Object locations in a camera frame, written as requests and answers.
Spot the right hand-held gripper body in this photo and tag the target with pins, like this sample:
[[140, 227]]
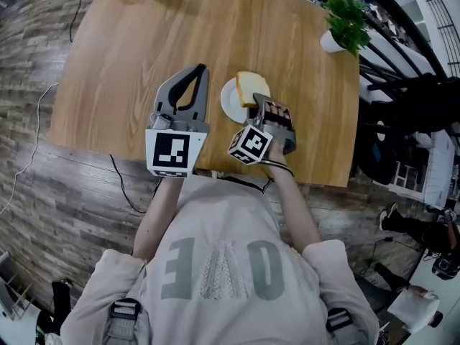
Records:
[[251, 144]]

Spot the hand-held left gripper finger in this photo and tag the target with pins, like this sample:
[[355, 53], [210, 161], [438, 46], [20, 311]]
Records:
[[202, 99], [165, 95]]

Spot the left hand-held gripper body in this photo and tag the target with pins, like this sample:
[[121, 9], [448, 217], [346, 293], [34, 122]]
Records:
[[170, 149]]

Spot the sliced bread with orange crust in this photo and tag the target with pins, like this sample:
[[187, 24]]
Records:
[[251, 86]]

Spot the white round plate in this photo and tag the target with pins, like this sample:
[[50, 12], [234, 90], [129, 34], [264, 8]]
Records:
[[230, 101]]

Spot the person's left forearm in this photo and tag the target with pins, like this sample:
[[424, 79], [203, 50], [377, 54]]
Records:
[[158, 214]]

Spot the person's right forearm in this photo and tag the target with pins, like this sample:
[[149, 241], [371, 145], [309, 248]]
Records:
[[291, 207]]

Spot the person's right hand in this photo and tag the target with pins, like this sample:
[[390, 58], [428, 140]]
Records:
[[278, 115]]

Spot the wooden table with white legs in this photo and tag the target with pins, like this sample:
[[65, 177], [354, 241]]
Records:
[[125, 67]]

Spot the green plant in white pot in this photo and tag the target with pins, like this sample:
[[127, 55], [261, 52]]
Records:
[[346, 23]]

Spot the person's beige printed shirt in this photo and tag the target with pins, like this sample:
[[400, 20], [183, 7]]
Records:
[[223, 264]]

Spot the black office chair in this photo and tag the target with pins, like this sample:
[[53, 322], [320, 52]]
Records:
[[413, 120]]

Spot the black curved metal railing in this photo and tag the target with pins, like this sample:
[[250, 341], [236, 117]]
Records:
[[402, 31]]

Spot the white side table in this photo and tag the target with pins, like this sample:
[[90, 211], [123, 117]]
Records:
[[438, 171]]

